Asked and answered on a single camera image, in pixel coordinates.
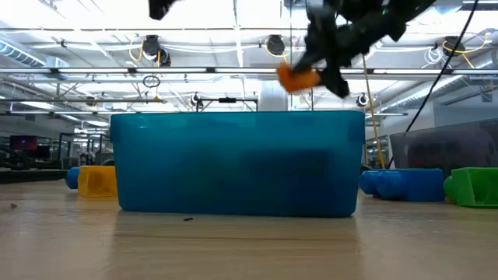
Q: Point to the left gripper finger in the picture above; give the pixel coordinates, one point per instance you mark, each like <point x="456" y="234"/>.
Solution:
<point x="161" y="8"/>

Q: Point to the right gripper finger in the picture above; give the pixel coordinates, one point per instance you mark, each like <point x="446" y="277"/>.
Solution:
<point x="321" y="35"/>
<point x="336" y="81"/>

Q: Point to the orange wedge toy block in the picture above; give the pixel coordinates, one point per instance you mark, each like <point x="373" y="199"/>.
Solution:
<point x="299" y="79"/>

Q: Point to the smoky transparent plastic bin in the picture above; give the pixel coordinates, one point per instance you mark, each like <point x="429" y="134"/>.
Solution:
<point x="447" y="145"/>

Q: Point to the teal plastic bin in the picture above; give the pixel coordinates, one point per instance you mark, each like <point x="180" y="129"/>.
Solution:
<point x="237" y="163"/>

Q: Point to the white round column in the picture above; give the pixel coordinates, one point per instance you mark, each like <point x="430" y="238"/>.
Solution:
<point x="273" y="99"/>

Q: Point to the large blue toy block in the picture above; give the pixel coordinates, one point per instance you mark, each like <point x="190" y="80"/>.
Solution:
<point x="412" y="184"/>

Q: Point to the green toy block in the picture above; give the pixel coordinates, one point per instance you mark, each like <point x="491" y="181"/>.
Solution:
<point x="474" y="186"/>

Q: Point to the yellow toy block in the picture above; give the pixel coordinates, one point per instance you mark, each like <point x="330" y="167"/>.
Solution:
<point x="97" y="181"/>

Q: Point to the background monitor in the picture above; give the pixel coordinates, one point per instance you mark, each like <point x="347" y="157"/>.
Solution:
<point x="23" y="143"/>

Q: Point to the black background rig frame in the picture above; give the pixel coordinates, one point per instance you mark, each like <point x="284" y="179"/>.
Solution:
<point x="227" y="100"/>

